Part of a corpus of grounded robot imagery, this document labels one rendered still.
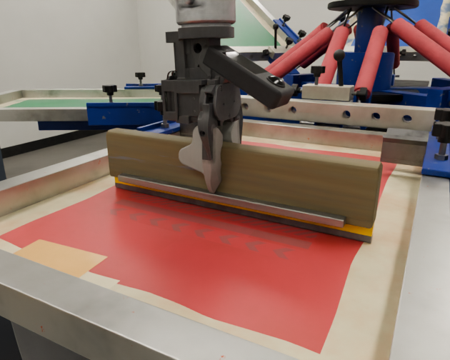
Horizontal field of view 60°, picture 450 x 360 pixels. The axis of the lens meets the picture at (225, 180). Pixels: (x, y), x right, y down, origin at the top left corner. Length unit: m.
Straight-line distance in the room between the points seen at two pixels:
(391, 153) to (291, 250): 0.35
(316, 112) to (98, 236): 0.67
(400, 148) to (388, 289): 0.38
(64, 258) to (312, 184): 0.30
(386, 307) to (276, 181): 0.20
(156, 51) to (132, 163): 5.57
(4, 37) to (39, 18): 0.50
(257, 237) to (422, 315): 0.22
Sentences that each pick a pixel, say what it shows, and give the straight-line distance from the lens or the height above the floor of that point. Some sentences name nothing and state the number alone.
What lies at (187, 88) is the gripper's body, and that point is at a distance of 0.51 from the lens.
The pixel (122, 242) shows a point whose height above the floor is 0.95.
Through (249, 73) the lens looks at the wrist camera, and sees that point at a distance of 0.48.
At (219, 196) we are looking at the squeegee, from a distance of 0.53.
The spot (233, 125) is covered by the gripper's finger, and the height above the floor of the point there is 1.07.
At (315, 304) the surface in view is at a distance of 0.39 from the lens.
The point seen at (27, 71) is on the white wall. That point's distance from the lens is 5.02.
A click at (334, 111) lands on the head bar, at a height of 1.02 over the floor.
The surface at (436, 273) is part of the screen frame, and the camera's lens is 0.40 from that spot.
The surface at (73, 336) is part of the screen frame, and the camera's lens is 0.34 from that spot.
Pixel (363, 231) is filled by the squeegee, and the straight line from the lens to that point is 0.50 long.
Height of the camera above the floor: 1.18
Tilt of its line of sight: 19 degrees down
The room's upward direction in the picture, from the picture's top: straight up
